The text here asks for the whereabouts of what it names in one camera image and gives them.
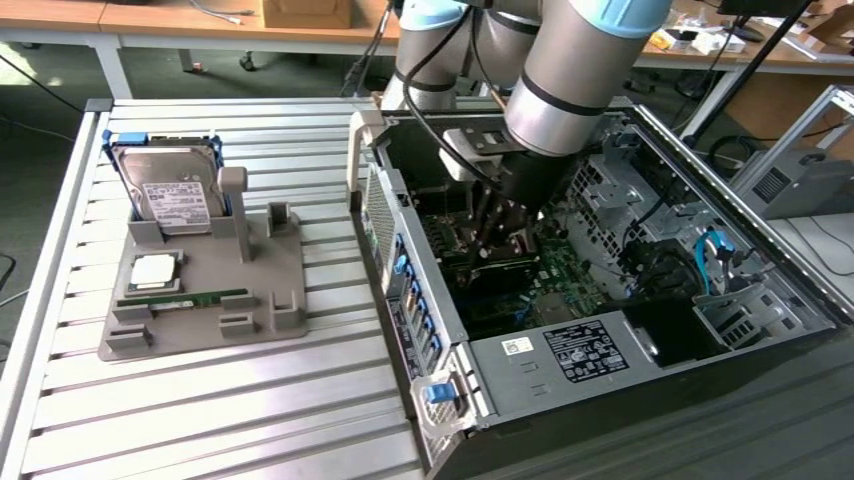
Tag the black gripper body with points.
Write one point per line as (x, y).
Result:
(534, 180)

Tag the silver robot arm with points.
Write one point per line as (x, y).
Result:
(567, 75)

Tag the CPU socket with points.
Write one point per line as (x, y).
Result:
(460, 236)

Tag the grey metal disk bay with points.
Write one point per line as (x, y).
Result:
(603, 197)

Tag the green motherboard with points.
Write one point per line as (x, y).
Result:
(574, 295)

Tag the silver chipset heat sink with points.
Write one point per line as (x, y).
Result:
(555, 309)

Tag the grey power supply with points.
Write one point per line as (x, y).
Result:
(507, 395)

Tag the blue case latch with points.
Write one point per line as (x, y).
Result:
(442, 395)

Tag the open grey PC case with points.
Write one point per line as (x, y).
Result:
(574, 400)

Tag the orange white box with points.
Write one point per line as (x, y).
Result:
(674, 40)

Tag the small white box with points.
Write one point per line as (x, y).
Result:
(717, 46)

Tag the grey equipment box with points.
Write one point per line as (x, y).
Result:
(807, 190)

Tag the black stand pole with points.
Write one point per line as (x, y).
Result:
(769, 50)

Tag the grey parts rack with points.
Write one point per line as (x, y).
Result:
(200, 280)

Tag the green RAM stick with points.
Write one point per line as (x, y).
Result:
(200, 300)

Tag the wooden desk grey legs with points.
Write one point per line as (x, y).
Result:
(801, 62)
(67, 25)

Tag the brown cardboard box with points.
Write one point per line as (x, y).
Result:
(307, 12)

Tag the black monitor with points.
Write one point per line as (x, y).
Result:
(754, 6)

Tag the black caster wheel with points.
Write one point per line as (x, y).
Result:
(248, 62)

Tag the hard disk with blue carrier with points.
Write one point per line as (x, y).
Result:
(167, 165)

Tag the silver CPU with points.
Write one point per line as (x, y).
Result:
(153, 272)

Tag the brown cardboard piece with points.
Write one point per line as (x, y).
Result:
(837, 25)

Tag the metal slat table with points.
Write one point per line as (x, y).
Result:
(200, 400)

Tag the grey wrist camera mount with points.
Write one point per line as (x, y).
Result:
(467, 147)

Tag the aluminium frame profile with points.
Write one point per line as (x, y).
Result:
(787, 132)

